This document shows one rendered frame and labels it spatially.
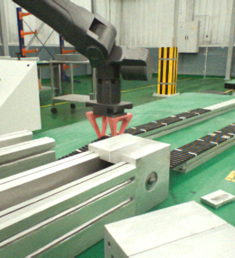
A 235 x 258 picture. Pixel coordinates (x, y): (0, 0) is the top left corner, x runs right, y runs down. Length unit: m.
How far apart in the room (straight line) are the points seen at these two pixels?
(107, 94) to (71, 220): 0.38
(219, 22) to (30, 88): 11.18
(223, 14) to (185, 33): 1.42
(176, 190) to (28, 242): 0.30
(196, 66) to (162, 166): 11.66
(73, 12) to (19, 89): 0.37
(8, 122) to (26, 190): 0.52
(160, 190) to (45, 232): 0.22
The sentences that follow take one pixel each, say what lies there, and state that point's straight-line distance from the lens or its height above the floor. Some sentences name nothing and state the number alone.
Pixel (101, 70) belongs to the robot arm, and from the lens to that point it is 0.67.
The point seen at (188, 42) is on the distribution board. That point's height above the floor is 1.32.
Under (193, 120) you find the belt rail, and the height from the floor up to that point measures 0.79.
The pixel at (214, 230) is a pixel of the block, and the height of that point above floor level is 0.87.
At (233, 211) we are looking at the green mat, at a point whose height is 0.78.
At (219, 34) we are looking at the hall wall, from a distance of 11.84.
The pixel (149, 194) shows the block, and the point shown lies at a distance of 0.47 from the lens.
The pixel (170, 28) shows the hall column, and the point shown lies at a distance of 6.87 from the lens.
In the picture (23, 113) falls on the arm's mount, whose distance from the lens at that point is 0.92.
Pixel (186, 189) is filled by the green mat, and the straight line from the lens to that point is 0.56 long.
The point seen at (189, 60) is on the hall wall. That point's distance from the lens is 12.20.
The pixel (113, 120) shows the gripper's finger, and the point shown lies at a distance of 0.65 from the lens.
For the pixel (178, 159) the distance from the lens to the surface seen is 0.59.
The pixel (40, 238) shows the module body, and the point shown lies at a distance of 0.34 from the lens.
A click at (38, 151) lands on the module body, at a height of 0.85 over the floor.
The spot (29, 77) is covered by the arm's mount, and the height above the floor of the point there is 0.94.
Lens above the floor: 1.02
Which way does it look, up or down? 15 degrees down
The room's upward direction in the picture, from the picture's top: straight up
